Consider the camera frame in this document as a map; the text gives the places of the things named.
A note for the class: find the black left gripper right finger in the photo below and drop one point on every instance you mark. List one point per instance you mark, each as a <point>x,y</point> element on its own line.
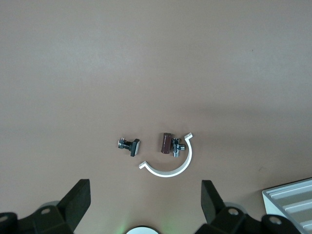
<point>212,207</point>

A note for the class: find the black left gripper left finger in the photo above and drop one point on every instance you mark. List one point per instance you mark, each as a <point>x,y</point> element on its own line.
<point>75,207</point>

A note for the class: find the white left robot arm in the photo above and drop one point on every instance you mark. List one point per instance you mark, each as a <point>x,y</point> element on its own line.
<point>142,230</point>

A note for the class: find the white drawer cabinet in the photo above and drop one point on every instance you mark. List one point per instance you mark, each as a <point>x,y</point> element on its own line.
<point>290,209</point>

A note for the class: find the black square push button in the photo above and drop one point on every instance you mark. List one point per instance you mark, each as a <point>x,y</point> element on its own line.
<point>134,147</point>

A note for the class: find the white curved plastic clamp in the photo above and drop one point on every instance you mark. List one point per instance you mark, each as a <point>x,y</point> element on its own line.
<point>165,174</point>

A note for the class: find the brown table mat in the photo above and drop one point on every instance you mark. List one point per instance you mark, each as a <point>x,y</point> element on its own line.
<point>156,48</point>

